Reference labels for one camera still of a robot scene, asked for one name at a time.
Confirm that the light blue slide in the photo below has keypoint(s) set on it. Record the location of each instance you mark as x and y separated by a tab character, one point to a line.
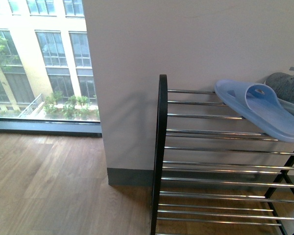
259	104

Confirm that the black metal shoe rack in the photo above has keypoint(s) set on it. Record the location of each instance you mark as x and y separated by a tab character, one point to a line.
217	173

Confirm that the grey knit sneaker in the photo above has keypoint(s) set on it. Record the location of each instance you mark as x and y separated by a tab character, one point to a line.
283	85

